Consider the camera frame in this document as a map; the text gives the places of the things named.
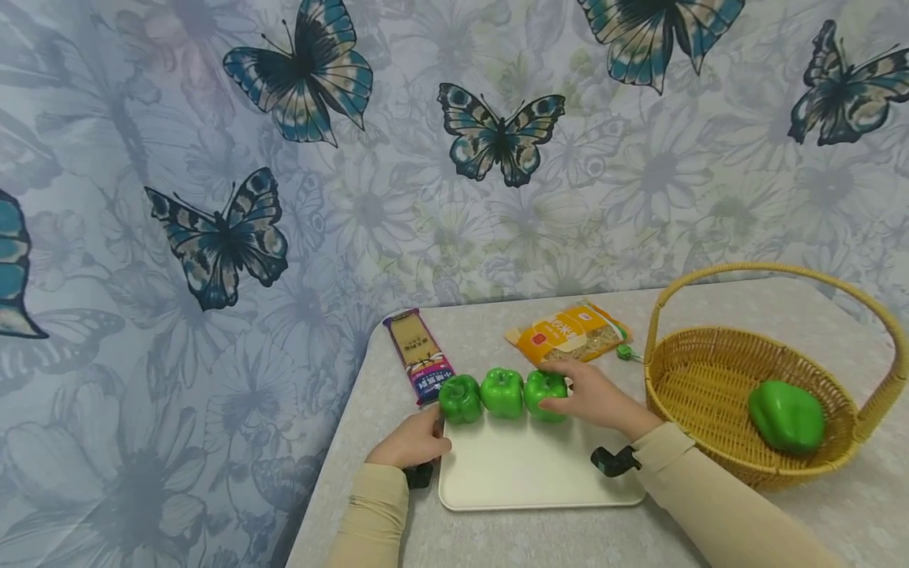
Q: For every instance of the person's right fingers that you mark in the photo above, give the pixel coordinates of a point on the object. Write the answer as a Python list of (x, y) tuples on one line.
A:
[(561, 367)]

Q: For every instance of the person's right forearm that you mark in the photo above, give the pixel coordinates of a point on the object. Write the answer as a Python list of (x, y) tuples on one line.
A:
[(724, 505)]

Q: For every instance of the person's left forearm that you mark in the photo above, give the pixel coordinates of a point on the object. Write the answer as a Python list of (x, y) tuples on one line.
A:
[(371, 517)]

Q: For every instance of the black wrist band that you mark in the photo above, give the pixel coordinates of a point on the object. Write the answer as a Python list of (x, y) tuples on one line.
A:
[(419, 476), (609, 461)]

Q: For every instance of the green bell pepper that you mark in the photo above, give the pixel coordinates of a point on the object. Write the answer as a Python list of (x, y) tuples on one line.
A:
[(502, 394), (540, 392), (459, 400), (786, 416)]

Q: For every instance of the orange food bag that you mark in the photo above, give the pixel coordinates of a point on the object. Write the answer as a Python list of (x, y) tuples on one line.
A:
[(570, 331)]

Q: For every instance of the person's right thumb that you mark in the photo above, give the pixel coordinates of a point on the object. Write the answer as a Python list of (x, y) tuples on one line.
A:
[(557, 405)]

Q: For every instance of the person's left hand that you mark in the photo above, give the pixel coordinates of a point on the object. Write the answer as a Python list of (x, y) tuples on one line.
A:
[(403, 443)]

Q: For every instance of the person's left fingers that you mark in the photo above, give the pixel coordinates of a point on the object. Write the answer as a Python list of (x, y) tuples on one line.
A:
[(430, 415)]

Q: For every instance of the cream rectangular tray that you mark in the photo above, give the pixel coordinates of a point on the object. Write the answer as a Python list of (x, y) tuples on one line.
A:
[(525, 465)]

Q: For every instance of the person's left thumb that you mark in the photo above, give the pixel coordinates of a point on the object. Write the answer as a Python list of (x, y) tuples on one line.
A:
[(437, 448)]

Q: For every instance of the person's right hand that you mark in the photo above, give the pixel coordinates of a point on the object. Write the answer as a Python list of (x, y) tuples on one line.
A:
[(600, 401)]

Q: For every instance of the purple noodle packet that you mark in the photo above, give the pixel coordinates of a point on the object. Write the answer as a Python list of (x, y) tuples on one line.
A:
[(419, 355)]

